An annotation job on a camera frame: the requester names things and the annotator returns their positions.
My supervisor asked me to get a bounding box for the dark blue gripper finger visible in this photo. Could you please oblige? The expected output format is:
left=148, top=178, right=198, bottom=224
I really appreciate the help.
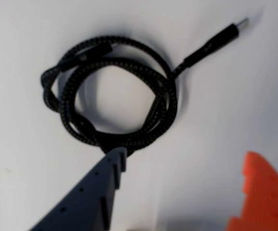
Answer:
left=29, top=147, right=127, bottom=231

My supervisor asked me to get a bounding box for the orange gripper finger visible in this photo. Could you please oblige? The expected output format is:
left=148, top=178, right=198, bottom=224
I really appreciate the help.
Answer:
left=225, top=150, right=278, bottom=231

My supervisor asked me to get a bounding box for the black braided usb cable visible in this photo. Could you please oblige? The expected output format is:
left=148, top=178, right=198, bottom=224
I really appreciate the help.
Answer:
left=39, top=18, right=249, bottom=157

